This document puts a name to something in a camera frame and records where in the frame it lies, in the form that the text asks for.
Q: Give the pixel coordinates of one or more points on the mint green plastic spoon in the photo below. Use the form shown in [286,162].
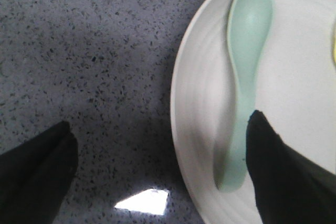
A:
[249,23]

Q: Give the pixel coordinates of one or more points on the white round plate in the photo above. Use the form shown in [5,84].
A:
[295,91]

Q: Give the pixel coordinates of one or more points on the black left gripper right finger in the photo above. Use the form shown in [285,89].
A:
[289,188]

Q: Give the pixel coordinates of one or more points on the yellow plastic fork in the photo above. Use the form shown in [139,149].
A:
[333,43]

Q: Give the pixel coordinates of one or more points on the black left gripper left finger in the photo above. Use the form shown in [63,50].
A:
[36,176]

